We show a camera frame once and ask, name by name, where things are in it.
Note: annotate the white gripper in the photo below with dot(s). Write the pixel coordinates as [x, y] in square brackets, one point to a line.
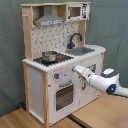
[83, 72]

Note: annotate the white toy microwave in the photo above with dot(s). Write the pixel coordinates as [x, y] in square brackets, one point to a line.
[77, 11]

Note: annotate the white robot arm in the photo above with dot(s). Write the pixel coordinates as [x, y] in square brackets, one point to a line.
[107, 81]

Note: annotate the wooden toy kitchen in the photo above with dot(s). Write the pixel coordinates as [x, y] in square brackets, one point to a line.
[40, 84]

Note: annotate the grey ice dispenser panel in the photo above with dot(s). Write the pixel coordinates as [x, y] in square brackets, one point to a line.
[92, 68]

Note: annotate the grey toy sink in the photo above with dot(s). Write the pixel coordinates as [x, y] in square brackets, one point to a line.
[79, 51]

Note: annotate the black toy stovetop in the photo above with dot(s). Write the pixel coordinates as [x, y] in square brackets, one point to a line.
[59, 58]

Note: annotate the left red stove knob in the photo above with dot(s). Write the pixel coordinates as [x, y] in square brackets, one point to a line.
[56, 75]

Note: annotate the black toy faucet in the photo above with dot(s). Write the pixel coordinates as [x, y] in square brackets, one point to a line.
[71, 44]

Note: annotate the toy oven door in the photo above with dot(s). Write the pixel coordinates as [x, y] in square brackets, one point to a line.
[64, 96]

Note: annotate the small metal pot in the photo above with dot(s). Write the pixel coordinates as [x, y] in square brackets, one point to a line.
[49, 56]

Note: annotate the grey range hood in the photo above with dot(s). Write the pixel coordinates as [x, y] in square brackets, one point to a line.
[48, 18]

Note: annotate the grey cabinet door handle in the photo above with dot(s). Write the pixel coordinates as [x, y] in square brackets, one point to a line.
[83, 84]

